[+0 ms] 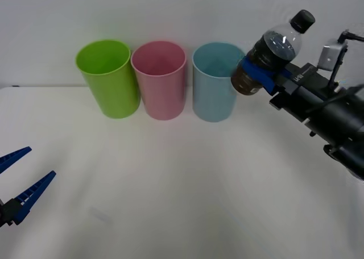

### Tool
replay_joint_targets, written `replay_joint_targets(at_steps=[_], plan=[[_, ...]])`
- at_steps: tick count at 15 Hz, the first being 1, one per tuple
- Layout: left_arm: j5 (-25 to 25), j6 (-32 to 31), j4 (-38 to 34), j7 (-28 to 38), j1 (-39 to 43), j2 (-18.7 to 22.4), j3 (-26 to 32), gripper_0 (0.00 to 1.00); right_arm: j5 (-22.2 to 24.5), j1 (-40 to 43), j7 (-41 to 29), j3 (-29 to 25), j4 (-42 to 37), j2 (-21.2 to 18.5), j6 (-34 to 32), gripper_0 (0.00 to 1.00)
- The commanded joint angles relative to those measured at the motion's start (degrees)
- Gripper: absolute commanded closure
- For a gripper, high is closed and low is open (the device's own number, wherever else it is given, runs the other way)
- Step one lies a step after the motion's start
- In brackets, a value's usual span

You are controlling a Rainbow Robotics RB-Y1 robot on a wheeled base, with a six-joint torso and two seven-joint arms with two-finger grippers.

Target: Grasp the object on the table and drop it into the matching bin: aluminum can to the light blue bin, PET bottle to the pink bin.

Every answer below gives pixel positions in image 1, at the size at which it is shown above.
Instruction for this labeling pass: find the pink plastic waste bin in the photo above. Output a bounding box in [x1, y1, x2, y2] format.
[130, 40, 188, 120]

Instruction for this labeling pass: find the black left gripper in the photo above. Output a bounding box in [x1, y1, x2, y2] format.
[0, 146, 57, 228]

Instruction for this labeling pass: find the pale blue plastic waste bin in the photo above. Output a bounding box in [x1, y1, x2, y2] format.
[192, 42, 247, 123]

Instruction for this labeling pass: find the green plastic waste bin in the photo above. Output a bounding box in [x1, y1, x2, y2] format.
[75, 39, 141, 119]

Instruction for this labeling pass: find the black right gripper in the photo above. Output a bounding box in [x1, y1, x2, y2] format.
[241, 56, 344, 123]

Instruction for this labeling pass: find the dark drink bottle black cap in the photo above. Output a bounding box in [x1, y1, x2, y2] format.
[230, 9, 316, 97]

